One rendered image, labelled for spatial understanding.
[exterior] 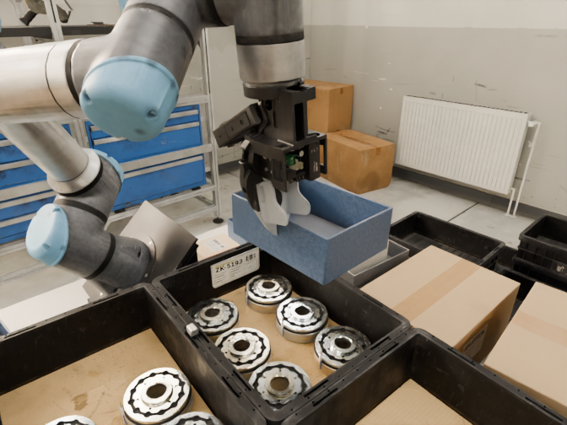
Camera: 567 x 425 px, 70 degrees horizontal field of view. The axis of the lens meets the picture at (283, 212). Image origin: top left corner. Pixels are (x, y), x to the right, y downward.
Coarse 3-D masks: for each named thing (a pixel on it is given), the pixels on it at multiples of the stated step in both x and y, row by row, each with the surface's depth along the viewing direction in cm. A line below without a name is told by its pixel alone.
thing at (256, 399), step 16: (224, 256) 86; (176, 272) 80; (160, 288) 76; (352, 288) 76; (176, 304) 72; (384, 304) 71; (192, 320) 68; (400, 320) 68; (384, 336) 64; (368, 352) 61; (224, 368) 58; (352, 368) 58; (240, 384) 56; (320, 384) 56; (256, 400) 54; (304, 400) 54; (272, 416) 51; (288, 416) 51
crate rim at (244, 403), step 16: (128, 288) 76; (144, 288) 76; (96, 304) 71; (160, 304) 71; (48, 320) 68; (176, 320) 68; (0, 336) 64; (16, 336) 64; (192, 336) 64; (208, 352) 61; (208, 368) 59; (224, 384) 56; (240, 400) 54; (256, 416) 51
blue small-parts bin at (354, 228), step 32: (320, 192) 69; (352, 192) 64; (256, 224) 60; (288, 224) 55; (320, 224) 68; (352, 224) 66; (384, 224) 59; (288, 256) 57; (320, 256) 52; (352, 256) 56
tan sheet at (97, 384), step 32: (96, 352) 74; (128, 352) 74; (160, 352) 74; (32, 384) 68; (64, 384) 68; (96, 384) 68; (128, 384) 68; (32, 416) 63; (64, 416) 63; (96, 416) 63
